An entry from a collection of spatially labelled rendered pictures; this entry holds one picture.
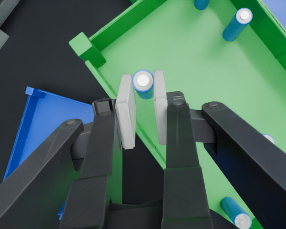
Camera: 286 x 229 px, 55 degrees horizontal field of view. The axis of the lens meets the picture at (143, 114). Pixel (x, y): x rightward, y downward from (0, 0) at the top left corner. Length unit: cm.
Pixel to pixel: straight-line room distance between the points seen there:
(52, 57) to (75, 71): 8
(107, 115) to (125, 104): 1
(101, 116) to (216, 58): 25
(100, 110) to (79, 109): 64
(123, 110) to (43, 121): 68
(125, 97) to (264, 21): 24
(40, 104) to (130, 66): 50
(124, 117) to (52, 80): 68
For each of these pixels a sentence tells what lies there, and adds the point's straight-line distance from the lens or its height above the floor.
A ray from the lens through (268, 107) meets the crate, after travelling 39.
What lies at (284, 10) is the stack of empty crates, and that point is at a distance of 70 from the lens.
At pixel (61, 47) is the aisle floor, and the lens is 84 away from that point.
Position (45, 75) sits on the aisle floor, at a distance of 84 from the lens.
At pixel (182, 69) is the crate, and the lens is 37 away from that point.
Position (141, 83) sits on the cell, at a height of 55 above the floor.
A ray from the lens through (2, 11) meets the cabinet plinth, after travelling 91.
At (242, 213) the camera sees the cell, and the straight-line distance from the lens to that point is 32.
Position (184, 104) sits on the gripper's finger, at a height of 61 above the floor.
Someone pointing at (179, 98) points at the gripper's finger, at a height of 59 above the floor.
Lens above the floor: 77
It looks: 86 degrees down
